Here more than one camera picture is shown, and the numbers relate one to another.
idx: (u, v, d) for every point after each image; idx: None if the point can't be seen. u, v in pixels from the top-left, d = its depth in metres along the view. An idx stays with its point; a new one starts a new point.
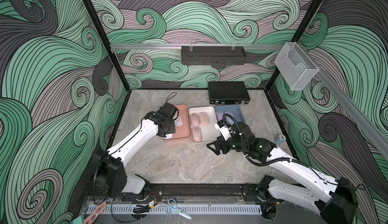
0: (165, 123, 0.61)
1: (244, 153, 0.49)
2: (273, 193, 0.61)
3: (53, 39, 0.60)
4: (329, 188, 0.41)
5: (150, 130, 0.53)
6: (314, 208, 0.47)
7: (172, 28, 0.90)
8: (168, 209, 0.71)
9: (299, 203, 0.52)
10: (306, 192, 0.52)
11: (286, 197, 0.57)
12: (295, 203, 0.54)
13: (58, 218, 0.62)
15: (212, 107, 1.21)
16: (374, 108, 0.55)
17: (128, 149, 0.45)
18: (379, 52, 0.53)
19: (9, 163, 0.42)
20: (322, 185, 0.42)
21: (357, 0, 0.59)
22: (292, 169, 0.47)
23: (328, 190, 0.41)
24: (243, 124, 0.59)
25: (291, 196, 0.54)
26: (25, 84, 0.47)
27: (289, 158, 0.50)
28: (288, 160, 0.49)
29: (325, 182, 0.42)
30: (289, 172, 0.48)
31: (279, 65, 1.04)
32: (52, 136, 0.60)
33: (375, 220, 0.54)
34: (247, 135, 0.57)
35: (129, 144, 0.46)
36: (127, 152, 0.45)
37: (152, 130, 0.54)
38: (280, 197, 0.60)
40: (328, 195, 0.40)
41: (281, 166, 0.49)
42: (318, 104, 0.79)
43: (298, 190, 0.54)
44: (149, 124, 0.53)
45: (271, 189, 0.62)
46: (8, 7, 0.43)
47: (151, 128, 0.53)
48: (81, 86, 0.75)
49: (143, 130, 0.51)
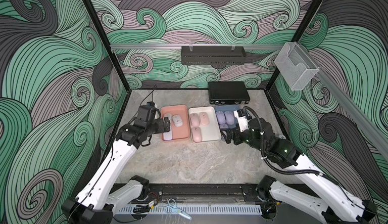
0: (143, 136, 0.51)
1: (262, 155, 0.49)
2: (273, 195, 0.62)
3: (53, 39, 0.60)
4: (356, 212, 0.38)
5: (126, 152, 0.45)
6: (321, 217, 0.46)
7: (172, 28, 0.90)
8: (168, 209, 0.71)
9: (303, 210, 0.52)
10: (311, 199, 0.51)
11: (289, 202, 0.57)
12: (296, 207, 0.55)
13: (58, 218, 0.62)
15: (212, 107, 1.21)
16: (373, 108, 0.55)
17: (101, 189, 0.39)
18: (379, 52, 0.53)
19: (9, 163, 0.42)
20: (349, 207, 0.39)
21: (357, 0, 0.59)
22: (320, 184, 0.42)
23: (356, 214, 0.38)
24: (264, 123, 0.49)
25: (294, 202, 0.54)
26: (24, 84, 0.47)
27: (318, 172, 0.43)
28: (317, 174, 0.43)
29: (352, 204, 0.39)
30: (315, 185, 0.43)
31: (279, 65, 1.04)
32: (52, 136, 0.60)
33: (375, 220, 0.54)
34: (269, 135, 0.49)
35: (100, 183, 0.40)
36: (99, 192, 0.39)
37: (128, 152, 0.46)
38: (280, 199, 0.60)
40: (353, 218, 0.38)
41: (308, 178, 0.43)
42: (318, 104, 0.79)
43: (303, 196, 0.54)
44: (122, 147, 0.45)
45: (272, 190, 0.62)
46: (8, 7, 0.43)
47: (128, 147, 0.45)
48: (81, 86, 0.75)
49: (120, 154, 0.44)
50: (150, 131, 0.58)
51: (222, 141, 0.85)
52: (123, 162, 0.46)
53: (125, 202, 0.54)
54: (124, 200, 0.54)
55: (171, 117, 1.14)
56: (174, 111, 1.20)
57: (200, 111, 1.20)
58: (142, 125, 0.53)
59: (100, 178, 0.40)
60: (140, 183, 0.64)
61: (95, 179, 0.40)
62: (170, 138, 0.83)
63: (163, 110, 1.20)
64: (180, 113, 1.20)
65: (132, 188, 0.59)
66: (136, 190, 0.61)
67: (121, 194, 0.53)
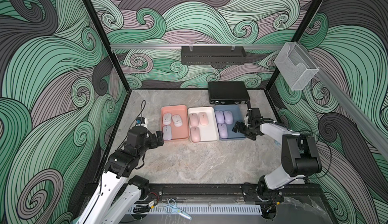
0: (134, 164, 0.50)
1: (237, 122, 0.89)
2: (268, 182, 0.63)
3: (53, 39, 0.60)
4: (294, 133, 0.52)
5: (115, 185, 0.45)
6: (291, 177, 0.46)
7: (172, 28, 0.90)
8: (168, 209, 0.71)
9: (282, 180, 0.55)
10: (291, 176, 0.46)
11: (276, 183, 0.59)
12: (282, 184, 0.57)
13: (58, 218, 0.62)
15: (212, 107, 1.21)
16: (373, 107, 0.55)
17: None
18: (379, 52, 0.53)
19: (9, 163, 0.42)
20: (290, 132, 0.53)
21: (357, 0, 0.59)
22: (273, 127, 0.59)
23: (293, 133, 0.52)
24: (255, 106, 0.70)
25: (277, 175, 0.57)
26: (24, 84, 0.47)
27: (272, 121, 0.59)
28: (271, 122, 0.65)
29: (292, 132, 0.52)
30: (273, 133, 0.59)
31: (279, 65, 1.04)
32: (52, 136, 0.60)
33: (375, 220, 0.54)
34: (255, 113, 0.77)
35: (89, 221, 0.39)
36: None
37: (119, 184, 0.46)
38: (273, 186, 0.61)
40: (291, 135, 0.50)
41: (268, 127, 0.62)
42: (318, 104, 0.79)
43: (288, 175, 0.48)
44: (110, 180, 0.44)
45: (267, 176, 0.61)
46: (8, 7, 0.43)
47: (117, 180, 0.44)
48: (81, 86, 0.75)
49: (109, 189, 0.43)
50: (141, 154, 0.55)
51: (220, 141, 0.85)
52: (112, 195, 0.45)
53: (124, 214, 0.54)
54: (122, 216, 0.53)
55: (171, 117, 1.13)
56: (174, 111, 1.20)
57: (199, 111, 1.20)
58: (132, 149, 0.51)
59: (89, 216, 0.40)
60: (138, 188, 0.63)
61: (89, 210, 0.40)
62: (170, 138, 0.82)
63: (163, 110, 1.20)
64: (180, 113, 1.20)
65: (128, 199, 0.58)
66: (135, 197, 0.61)
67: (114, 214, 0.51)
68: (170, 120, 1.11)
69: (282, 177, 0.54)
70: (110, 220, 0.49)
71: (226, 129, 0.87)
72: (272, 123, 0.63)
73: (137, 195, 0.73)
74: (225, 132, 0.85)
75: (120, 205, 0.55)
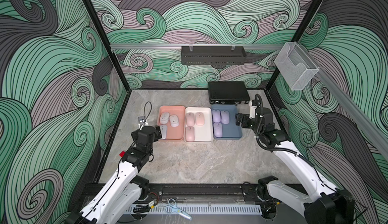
0: (145, 160, 0.58)
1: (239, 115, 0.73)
2: (270, 191, 0.62)
3: (54, 39, 0.60)
4: (323, 189, 0.40)
5: (132, 172, 0.52)
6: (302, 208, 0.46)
7: (172, 28, 0.90)
8: (168, 209, 0.71)
9: (292, 206, 0.52)
10: (302, 195, 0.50)
11: (281, 197, 0.57)
12: (288, 204, 0.54)
13: (58, 218, 0.62)
15: (209, 107, 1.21)
16: (374, 108, 0.55)
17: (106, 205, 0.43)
18: (379, 52, 0.53)
19: (10, 163, 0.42)
20: (318, 184, 0.42)
21: (357, 0, 0.59)
22: (295, 162, 0.47)
23: (322, 190, 0.40)
24: (268, 109, 0.60)
25: (286, 196, 0.54)
26: (24, 84, 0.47)
27: (295, 152, 0.50)
28: (294, 153, 0.50)
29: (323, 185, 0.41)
30: (292, 166, 0.48)
31: (279, 65, 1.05)
32: (52, 136, 0.60)
33: (375, 220, 0.54)
34: (267, 121, 0.58)
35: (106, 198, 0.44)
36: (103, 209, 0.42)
37: (132, 173, 0.52)
38: (276, 196, 0.60)
40: (318, 193, 0.40)
41: (288, 158, 0.49)
42: (318, 104, 0.79)
43: (295, 192, 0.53)
44: (127, 167, 0.52)
45: (269, 185, 0.63)
46: (8, 7, 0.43)
47: (134, 168, 0.53)
48: (81, 86, 0.75)
49: (126, 174, 0.50)
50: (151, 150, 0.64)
51: (215, 140, 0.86)
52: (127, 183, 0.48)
53: (122, 214, 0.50)
54: (120, 216, 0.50)
55: (168, 117, 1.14)
56: (173, 111, 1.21)
57: (197, 111, 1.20)
58: (143, 147, 0.59)
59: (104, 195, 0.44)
60: (138, 187, 0.63)
61: (101, 194, 0.44)
62: (164, 138, 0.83)
63: (162, 110, 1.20)
64: (178, 114, 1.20)
65: (128, 196, 0.57)
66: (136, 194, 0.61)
67: (116, 209, 0.51)
68: (166, 120, 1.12)
69: (292, 203, 0.51)
70: (112, 214, 0.49)
71: (221, 129, 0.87)
72: (295, 154, 0.49)
73: (137, 194, 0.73)
74: (220, 131, 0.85)
75: (122, 199, 0.55)
